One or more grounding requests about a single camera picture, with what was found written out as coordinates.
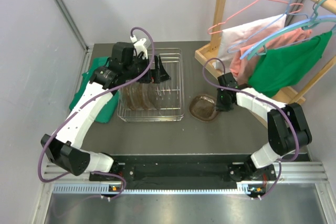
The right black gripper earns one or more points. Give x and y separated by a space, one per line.
219 105

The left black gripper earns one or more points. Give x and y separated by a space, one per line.
160 74

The clear glass plate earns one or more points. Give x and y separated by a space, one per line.
125 99
138 97
144 96

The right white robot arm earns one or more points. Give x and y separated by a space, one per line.
287 126

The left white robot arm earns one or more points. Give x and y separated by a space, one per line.
63 147

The wooden clothes rack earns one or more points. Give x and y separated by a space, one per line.
286 94

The pink hanging garment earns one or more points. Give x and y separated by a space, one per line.
242 70

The green hanging garment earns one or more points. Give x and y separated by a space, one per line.
286 66

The white hanging garment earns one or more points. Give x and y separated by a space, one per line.
227 58

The folded green t-shirt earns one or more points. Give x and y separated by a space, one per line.
108 110

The light blue plastic hanger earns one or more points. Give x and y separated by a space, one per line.
309 23

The wire dish rack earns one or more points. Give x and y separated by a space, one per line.
172 92

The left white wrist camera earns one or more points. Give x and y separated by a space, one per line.
141 47

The slotted cable duct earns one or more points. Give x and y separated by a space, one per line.
113 188

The pink wire hanger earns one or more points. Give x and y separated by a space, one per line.
252 3

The aluminium frame profile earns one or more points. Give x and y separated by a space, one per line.
71 23

